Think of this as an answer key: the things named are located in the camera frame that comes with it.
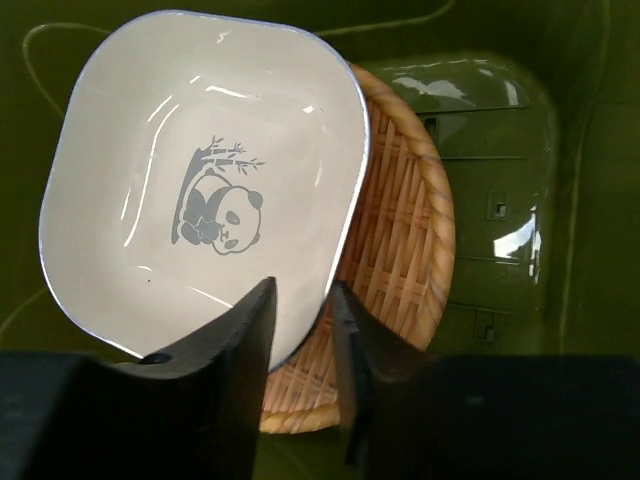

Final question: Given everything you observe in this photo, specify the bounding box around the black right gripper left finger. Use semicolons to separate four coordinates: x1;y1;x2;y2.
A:
1;277;277;479

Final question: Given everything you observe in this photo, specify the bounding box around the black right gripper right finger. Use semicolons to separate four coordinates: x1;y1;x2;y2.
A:
332;282;639;479

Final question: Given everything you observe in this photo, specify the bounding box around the orange woven round plate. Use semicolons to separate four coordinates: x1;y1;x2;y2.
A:
260;66;456;434

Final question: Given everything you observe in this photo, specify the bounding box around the cream panda square dish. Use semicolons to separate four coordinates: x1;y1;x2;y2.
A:
39;10;372;369

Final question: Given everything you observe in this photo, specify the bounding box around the olive green plastic bin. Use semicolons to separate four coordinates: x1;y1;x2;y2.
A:
0;0;640;480

